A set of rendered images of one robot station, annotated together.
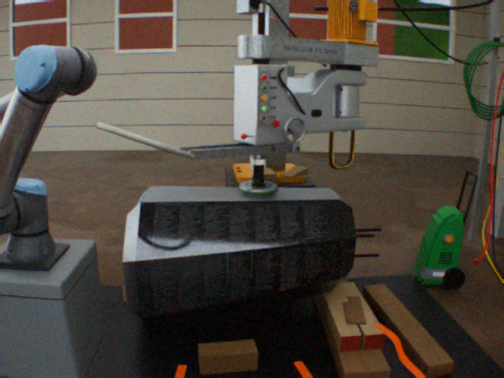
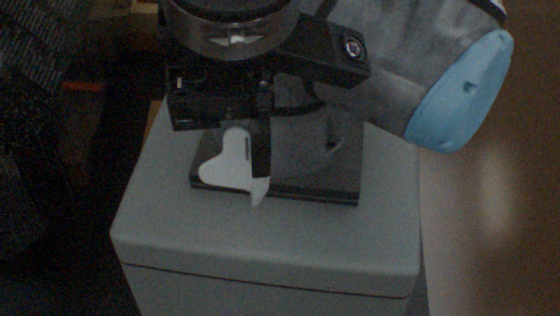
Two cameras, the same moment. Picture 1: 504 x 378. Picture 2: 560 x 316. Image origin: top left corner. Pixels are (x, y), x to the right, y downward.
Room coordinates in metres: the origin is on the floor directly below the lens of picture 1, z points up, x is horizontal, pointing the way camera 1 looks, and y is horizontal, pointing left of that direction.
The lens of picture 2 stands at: (1.30, 1.39, 1.43)
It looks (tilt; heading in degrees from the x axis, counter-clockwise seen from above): 46 degrees down; 279
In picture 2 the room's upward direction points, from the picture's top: straight up
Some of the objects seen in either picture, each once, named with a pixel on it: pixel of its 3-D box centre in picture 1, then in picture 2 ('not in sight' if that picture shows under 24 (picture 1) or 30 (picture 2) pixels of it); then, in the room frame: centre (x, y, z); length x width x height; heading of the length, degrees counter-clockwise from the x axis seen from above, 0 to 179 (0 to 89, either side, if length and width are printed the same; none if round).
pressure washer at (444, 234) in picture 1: (445, 227); not in sight; (2.95, -1.48, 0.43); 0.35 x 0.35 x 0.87; 81
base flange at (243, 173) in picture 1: (267, 172); not in sight; (3.24, -0.13, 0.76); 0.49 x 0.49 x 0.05; 6
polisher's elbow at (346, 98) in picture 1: (344, 100); not in sight; (2.78, -0.59, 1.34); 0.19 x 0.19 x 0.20
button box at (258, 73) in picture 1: (262, 97); not in sight; (2.26, -0.06, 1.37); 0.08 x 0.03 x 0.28; 125
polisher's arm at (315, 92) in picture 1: (314, 107); not in sight; (2.61, -0.38, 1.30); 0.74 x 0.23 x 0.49; 125
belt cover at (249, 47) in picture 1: (310, 54); not in sight; (2.60, -0.34, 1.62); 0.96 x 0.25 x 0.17; 125
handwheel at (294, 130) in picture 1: (291, 130); not in sight; (2.37, -0.22, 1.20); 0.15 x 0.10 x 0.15; 125
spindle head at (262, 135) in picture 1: (271, 105); not in sight; (2.44, -0.12, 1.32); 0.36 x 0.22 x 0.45; 125
